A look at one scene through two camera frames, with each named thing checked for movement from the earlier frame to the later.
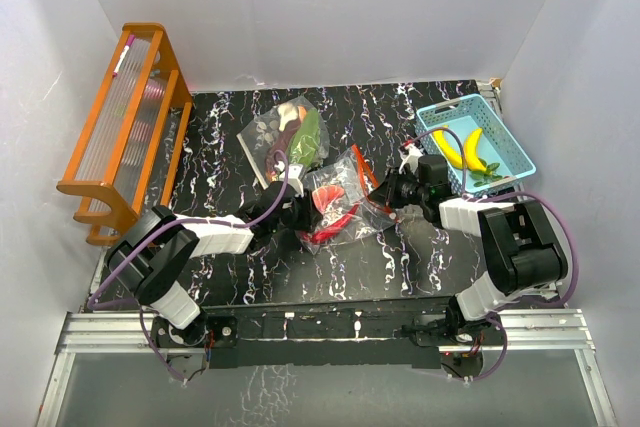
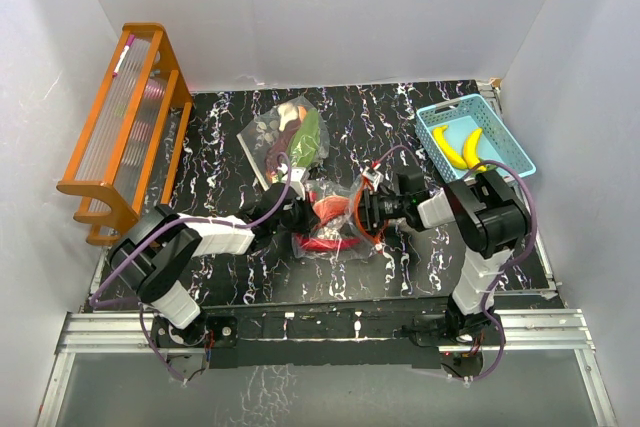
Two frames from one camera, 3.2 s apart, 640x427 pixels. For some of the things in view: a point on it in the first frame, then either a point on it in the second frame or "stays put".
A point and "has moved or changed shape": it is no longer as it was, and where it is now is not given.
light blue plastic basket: x=459 y=117 stays put
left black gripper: x=309 y=215 stays put
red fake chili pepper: x=328 y=233 → x=304 y=243
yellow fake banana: x=452 y=150 stays put
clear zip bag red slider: x=343 y=191 has moved or changed shape
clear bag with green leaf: x=295 y=127 stays put
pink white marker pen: x=120 y=61 stays put
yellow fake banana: x=470 y=152 stays put
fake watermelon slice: x=323 y=195 → x=330 y=206
